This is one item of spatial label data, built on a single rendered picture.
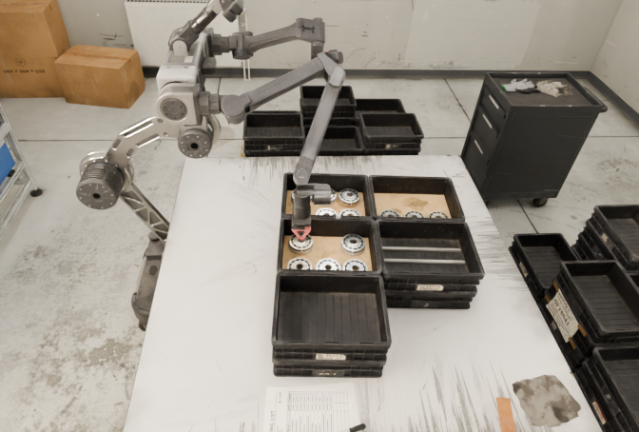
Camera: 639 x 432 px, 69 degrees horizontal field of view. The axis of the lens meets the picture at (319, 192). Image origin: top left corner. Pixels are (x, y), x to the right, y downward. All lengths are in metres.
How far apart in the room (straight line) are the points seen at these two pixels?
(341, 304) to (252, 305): 0.38
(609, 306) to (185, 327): 1.96
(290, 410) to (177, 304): 0.63
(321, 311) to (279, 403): 0.35
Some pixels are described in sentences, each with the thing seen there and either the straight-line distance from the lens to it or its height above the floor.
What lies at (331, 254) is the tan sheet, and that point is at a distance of 1.96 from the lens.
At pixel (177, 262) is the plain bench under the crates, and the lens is 2.16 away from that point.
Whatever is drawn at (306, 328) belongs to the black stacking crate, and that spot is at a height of 0.83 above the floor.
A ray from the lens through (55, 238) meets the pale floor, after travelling 3.51.
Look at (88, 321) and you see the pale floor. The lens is 2.98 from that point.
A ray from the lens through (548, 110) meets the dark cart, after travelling 3.25.
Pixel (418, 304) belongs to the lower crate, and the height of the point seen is 0.74.
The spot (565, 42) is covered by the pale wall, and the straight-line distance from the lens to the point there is 5.76.
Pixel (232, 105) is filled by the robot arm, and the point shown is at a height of 1.47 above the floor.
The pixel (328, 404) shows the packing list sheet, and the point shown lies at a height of 0.70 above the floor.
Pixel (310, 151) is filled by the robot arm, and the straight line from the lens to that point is 1.61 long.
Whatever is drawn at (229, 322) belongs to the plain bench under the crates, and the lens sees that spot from 1.93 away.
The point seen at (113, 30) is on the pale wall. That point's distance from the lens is 5.09.
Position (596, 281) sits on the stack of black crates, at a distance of 2.77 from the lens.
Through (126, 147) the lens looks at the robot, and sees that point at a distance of 2.26.
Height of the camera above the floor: 2.29
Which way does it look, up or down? 41 degrees down
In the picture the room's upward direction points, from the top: 4 degrees clockwise
